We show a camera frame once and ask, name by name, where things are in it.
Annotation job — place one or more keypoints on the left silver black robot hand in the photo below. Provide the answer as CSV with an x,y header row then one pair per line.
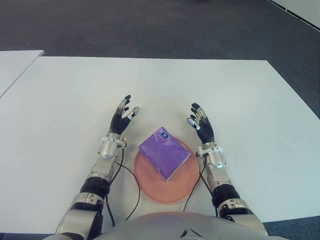
x,y
119,123

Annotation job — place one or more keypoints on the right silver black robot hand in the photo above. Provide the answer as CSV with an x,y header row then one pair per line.
x,y
206,131

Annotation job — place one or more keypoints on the purple tissue paper pack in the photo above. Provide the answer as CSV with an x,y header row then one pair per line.
x,y
163,152

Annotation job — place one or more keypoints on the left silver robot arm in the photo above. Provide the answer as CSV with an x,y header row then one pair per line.
x,y
100,170

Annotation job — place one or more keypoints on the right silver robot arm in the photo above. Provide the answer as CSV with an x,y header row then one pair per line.
x,y
220,172

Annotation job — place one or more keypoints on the round pink plate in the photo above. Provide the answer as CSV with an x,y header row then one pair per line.
x,y
180,187

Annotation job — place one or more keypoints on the silver robot torso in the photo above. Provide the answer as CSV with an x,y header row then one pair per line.
x,y
160,225

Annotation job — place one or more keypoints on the white neighbouring table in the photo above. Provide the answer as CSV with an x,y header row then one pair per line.
x,y
15,66

